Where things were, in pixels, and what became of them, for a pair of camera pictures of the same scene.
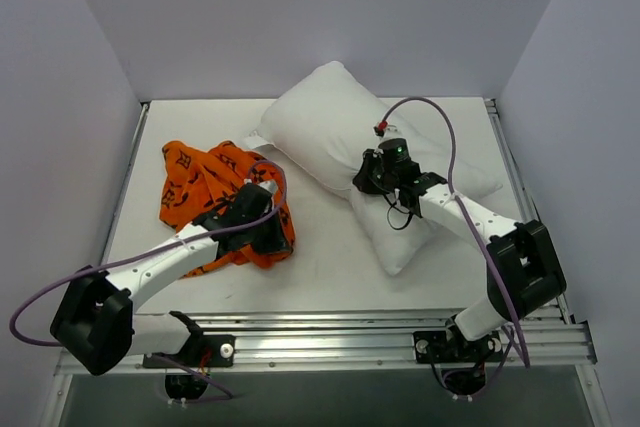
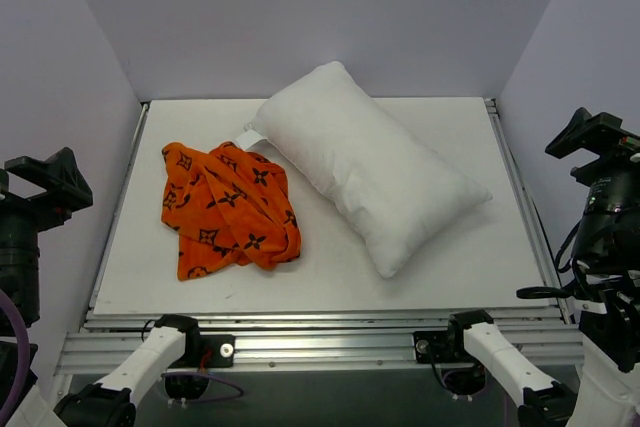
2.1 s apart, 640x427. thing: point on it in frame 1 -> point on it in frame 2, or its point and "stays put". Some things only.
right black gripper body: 364,179 -> 593,145
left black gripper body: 273,239 -> 48,185
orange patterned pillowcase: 196,182 stays put
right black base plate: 449,346 stays put
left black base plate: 199,351 stays put
